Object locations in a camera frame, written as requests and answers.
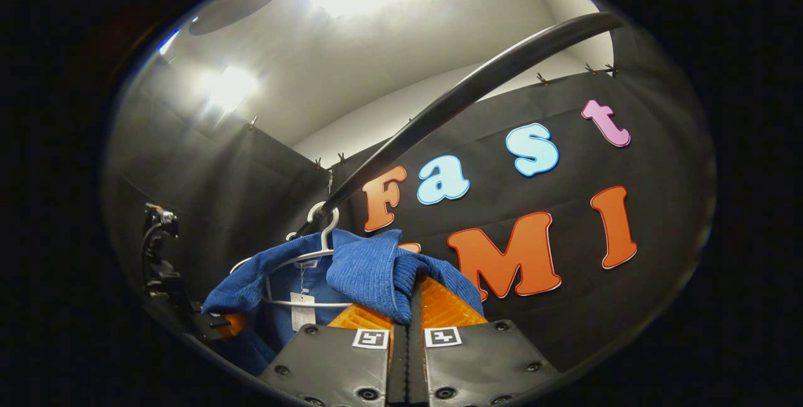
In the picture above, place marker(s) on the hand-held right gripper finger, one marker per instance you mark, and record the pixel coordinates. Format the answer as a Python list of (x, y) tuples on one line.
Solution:
[(415, 363), (400, 363)]

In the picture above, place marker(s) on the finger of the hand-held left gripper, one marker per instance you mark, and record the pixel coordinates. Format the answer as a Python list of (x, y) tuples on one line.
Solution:
[(219, 324)]

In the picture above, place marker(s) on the white plastic hanger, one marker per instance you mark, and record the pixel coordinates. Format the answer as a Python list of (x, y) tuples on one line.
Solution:
[(325, 241)]

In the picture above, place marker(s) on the black clothes rack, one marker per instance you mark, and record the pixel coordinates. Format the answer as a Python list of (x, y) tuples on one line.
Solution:
[(470, 89)]

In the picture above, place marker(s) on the white paper garment tag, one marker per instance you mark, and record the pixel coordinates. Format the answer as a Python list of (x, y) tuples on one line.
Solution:
[(303, 311)]

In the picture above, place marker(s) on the plain black curtain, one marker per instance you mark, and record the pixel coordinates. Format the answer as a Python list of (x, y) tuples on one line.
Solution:
[(251, 194)]

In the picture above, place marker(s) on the small ceiling light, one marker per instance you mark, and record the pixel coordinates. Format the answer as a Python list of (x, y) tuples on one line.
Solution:
[(231, 88)]

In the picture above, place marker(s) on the black backdrop cloth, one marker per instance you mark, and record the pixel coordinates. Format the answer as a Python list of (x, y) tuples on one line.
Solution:
[(665, 219)]

